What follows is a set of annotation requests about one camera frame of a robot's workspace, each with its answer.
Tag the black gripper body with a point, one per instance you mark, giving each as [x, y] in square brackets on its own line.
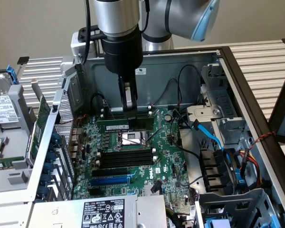
[123, 52]

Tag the green RAM stick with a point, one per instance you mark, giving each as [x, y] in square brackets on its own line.
[0, 165]
[109, 124]

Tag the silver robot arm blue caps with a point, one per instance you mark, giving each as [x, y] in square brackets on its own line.
[156, 19]

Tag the black RAM slot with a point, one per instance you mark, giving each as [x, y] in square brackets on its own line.
[142, 111]
[126, 165]
[126, 161]
[142, 114]
[126, 157]
[126, 153]

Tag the metal socket cover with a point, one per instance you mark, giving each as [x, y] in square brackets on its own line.
[158, 118]

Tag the CPU socket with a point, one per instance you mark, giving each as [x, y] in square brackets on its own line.
[130, 140]

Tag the white case label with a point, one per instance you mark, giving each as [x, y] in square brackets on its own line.
[142, 71]

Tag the open PC case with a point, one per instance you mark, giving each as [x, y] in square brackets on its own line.
[156, 90]

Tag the coin battery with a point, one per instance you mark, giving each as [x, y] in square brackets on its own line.
[167, 117]

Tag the green Dell motherboard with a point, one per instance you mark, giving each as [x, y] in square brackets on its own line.
[166, 152]

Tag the long black expansion slot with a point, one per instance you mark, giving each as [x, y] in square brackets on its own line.
[109, 172]

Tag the metal rear port block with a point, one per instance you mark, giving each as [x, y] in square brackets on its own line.
[76, 142]

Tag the blue expansion slot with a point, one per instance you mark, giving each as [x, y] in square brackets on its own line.
[109, 181]

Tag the black SATA plug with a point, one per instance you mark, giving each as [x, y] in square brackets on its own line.
[156, 186]

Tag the silver chipset heatsink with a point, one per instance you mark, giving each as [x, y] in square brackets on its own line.
[147, 190]

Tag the blue slot retainer knob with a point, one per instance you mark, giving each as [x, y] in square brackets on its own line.
[41, 191]
[51, 157]
[45, 178]
[48, 167]
[55, 138]

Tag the green graphics card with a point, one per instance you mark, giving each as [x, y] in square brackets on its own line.
[41, 114]

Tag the short black expansion slot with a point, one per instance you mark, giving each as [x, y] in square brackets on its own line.
[95, 192]

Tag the black fan shroud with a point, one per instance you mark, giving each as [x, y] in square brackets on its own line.
[211, 166]

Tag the metal disk bay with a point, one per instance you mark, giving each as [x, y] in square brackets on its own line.
[228, 114]

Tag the silver power supply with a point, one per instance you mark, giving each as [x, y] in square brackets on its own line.
[152, 209]

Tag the grey parts rack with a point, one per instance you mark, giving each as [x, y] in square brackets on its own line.
[16, 95]

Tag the blue disk carrier clip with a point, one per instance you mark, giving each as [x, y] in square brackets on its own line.
[12, 73]

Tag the silver hard disk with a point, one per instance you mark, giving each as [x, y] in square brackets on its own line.
[2, 109]

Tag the blue plastic latch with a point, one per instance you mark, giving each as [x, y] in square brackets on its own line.
[242, 175]

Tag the grey drive cage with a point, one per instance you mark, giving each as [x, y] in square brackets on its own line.
[228, 202]

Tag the blue plastic block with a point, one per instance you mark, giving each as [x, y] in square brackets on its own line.
[216, 224]

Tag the black framed monitor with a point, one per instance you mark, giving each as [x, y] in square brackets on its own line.
[274, 118]

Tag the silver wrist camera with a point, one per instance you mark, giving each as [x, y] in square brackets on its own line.
[77, 45]

